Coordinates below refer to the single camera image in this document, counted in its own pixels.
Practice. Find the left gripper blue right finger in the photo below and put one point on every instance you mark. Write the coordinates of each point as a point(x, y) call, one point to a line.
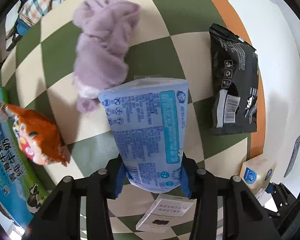
point(184, 182)

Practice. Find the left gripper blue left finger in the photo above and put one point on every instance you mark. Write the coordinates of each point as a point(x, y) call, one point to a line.
point(120, 180)

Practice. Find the white box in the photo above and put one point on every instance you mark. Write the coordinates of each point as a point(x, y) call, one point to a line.
point(165, 212)

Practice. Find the yellow bear tissue pack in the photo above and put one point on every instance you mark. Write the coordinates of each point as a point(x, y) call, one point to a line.
point(257, 172)

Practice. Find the blue tissue pack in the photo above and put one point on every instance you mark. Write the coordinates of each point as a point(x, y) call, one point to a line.
point(147, 118)

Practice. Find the orange snack bag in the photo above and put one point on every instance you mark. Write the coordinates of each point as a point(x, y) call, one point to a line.
point(38, 137)

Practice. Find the cardboard box blue outside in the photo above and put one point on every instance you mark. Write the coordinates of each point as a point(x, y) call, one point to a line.
point(21, 192)

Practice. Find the purple fluffy cloth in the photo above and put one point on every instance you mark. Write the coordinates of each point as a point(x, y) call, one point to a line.
point(106, 27)

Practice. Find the black snack bag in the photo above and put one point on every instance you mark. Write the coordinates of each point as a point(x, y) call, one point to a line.
point(234, 81)

